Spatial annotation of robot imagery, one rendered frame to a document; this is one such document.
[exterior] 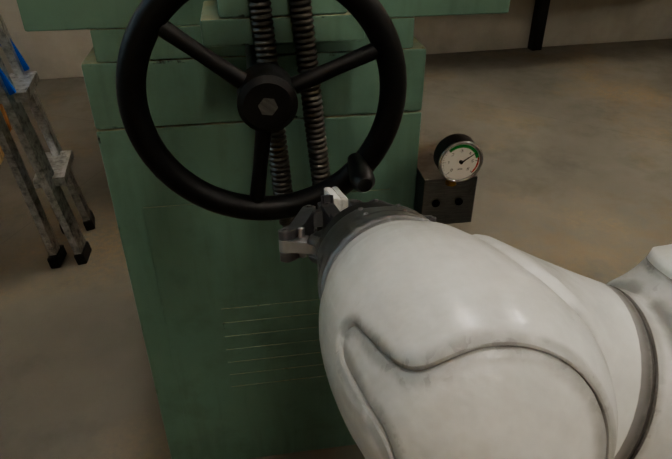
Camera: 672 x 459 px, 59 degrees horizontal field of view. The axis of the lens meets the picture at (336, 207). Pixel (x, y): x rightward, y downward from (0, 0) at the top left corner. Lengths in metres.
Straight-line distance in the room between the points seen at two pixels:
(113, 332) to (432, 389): 1.42
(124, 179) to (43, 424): 0.72
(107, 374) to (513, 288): 1.32
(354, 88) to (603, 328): 0.59
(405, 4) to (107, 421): 1.03
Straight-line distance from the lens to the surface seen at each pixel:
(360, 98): 0.82
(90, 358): 1.54
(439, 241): 0.26
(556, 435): 0.21
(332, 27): 0.68
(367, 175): 0.59
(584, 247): 1.92
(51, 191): 1.74
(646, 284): 0.33
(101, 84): 0.81
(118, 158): 0.85
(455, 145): 0.81
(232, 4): 0.67
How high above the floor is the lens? 1.03
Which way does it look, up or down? 32 degrees down
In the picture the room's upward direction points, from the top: straight up
